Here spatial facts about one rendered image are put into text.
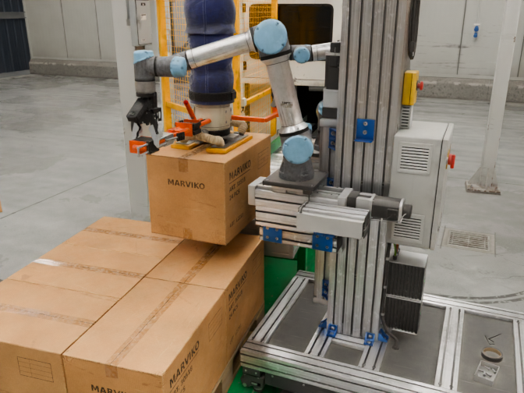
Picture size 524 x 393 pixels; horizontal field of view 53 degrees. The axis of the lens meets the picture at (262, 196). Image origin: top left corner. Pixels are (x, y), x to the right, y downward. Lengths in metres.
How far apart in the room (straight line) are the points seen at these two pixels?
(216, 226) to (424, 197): 0.92
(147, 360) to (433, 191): 1.26
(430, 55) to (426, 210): 9.27
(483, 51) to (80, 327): 10.08
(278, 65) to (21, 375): 1.50
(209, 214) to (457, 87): 9.25
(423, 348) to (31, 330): 1.71
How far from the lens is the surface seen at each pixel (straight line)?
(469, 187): 5.55
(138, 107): 2.03
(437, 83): 11.28
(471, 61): 11.35
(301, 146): 1.96
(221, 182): 2.32
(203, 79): 2.47
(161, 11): 4.23
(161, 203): 2.51
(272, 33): 1.91
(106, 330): 2.15
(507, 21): 5.39
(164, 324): 2.13
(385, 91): 2.17
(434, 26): 11.36
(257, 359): 2.49
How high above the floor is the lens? 1.70
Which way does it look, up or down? 20 degrees down
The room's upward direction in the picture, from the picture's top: straight up
